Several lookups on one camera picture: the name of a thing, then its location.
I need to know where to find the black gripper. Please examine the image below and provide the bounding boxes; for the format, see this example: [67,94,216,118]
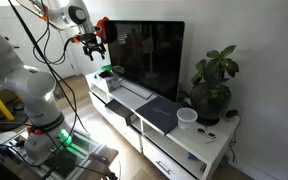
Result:
[79,33,105,61]

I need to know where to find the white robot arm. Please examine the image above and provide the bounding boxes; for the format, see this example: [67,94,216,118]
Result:
[0,35,71,165]

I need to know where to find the robot base platform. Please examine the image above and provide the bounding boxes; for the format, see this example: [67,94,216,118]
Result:
[0,131,118,180]

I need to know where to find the green object behind box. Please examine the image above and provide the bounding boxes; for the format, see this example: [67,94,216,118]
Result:
[101,64,112,71]

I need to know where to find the white tv stand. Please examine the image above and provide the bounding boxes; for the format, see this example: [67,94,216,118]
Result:
[86,72,239,180]

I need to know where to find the red round cap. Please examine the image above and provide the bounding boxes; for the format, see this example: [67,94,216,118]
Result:
[96,17,109,44]

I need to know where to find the black flat screen tv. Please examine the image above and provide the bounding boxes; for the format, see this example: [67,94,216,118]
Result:
[104,20,185,101]

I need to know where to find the white door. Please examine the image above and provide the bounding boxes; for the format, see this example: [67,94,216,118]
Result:
[0,0,65,72]

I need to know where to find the dark blue flat book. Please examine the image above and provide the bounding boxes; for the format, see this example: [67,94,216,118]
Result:
[136,96,179,134]

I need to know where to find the clear plastic cup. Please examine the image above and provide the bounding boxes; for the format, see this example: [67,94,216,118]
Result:
[177,108,198,130]

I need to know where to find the green potted plant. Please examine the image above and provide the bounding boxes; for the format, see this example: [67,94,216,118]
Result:
[190,45,239,126]

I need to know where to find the black sunglasses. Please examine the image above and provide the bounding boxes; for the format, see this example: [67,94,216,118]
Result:
[197,128,216,139]

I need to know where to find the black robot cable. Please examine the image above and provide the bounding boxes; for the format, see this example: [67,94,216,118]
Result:
[7,0,91,136]

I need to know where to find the black power adapter with cable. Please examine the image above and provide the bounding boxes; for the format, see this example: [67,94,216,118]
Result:
[226,110,241,164]

